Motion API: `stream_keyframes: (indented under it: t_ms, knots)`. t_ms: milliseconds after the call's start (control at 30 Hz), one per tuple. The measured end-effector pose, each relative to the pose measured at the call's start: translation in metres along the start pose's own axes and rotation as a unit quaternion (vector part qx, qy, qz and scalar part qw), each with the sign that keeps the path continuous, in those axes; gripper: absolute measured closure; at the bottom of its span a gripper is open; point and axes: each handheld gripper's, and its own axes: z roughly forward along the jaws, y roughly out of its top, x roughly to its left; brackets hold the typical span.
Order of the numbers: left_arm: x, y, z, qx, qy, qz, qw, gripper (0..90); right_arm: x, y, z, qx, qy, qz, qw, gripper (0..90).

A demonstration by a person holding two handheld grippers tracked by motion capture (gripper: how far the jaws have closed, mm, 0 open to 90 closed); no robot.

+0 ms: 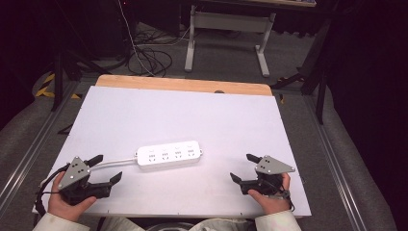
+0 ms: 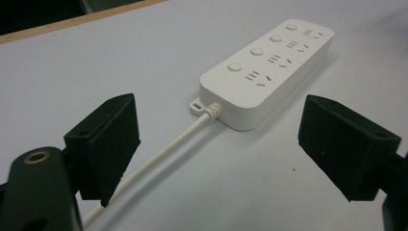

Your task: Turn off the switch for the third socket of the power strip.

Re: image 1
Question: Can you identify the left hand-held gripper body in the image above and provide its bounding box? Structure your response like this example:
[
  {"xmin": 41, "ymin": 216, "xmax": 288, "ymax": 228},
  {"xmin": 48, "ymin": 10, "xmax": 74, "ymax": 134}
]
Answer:
[{"xmin": 58, "ymin": 156, "xmax": 114, "ymax": 207}]

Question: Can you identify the black floor cable bundle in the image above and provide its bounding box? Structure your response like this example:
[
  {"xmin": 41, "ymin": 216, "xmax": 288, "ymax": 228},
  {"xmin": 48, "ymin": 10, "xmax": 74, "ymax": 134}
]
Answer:
[{"xmin": 127, "ymin": 28, "xmax": 174, "ymax": 78}]

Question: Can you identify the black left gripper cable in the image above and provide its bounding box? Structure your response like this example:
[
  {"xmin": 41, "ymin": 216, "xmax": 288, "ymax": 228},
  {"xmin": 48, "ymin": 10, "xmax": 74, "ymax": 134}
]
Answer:
[{"xmin": 34, "ymin": 163, "xmax": 71, "ymax": 218}]

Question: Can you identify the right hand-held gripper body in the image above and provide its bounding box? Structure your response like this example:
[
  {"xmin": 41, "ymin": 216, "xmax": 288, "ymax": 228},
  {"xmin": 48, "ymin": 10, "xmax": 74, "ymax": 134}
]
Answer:
[{"xmin": 240, "ymin": 155, "xmax": 296, "ymax": 196}]

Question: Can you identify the person's left hand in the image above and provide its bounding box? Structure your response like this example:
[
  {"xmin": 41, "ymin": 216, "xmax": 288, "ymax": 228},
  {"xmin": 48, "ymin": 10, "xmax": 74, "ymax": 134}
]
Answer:
[{"xmin": 47, "ymin": 171, "xmax": 97, "ymax": 222}]

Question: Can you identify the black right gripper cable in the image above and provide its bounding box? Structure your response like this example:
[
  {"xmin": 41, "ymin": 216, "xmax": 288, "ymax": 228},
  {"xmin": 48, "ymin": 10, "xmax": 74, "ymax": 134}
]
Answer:
[{"xmin": 278, "ymin": 188, "xmax": 295, "ymax": 213}]

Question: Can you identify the person's right hand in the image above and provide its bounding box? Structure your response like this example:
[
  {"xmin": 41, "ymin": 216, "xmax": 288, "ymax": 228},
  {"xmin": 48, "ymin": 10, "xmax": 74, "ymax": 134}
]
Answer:
[{"xmin": 246, "ymin": 172, "xmax": 293, "ymax": 216}]

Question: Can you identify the white metal desk frame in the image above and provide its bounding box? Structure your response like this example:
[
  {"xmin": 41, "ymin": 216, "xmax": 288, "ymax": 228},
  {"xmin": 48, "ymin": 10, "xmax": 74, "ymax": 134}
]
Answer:
[{"xmin": 184, "ymin": 4, "xmax": 277, "ymax": 78}]

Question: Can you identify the black metal stand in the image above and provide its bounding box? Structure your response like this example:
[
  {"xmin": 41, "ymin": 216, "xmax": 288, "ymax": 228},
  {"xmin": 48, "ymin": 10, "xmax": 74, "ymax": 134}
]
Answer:
[
  {"xmin": 269, "ymin": 18, "xmax": 333, "ymax": 125},
  {"xmin": 50, "ymin": 47, "xmax": 112, "ymax": 113}
]

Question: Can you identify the aluminium floor rail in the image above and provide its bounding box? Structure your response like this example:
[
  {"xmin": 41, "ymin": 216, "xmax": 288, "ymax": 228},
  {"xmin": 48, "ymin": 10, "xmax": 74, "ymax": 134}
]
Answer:
[
  {"xmin": 0, "ymin": 81, "xmax": 82, "ymax": 207},
  {"xmin": 302, "ymin": 95, "xmax": 365, "ymax": 231}
]

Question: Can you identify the yellow black floor tape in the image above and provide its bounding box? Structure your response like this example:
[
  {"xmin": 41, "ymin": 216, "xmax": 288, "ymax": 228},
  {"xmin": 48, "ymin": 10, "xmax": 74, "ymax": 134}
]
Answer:
[{"xmin": 35, "ymin": 72, "xmax": 82, "ymax": 100}]

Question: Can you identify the white floor cable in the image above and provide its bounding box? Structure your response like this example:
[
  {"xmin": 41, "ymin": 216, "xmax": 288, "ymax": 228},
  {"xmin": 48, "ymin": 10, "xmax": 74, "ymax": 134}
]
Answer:
[{"xmin": 116, "ymin": 0, "xmax": 191, "ymax": 77}]

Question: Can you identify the white power strip cable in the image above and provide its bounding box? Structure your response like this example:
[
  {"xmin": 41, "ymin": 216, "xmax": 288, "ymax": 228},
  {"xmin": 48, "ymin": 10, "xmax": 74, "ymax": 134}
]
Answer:
[{"xmin": 90, "ymin": 156, "xmax": 140, "ymax": 170}]

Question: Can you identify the white board table cover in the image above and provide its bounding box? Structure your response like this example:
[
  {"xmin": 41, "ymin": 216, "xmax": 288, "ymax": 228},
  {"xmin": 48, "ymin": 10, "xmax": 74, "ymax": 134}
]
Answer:
[{"xmin": 31, "ymin": 85, "xmax": 313, "ymax": 219}]

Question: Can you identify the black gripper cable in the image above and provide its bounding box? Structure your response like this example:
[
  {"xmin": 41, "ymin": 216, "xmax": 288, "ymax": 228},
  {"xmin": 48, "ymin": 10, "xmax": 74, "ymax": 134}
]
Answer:
[
  {"xmin": 34, "ymin": 163, "xmax": 71, "ymax": 218},
  {"xmin": 278, "ymin": 188, "xmax": 295, "ymax": 213}
]

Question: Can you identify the white power strip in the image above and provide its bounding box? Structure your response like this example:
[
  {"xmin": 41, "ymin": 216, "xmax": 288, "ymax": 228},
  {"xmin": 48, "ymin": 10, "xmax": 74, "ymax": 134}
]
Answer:
[{"xmin": 134, "ymin": 140, "xmax": 204, "ymax": 171}]

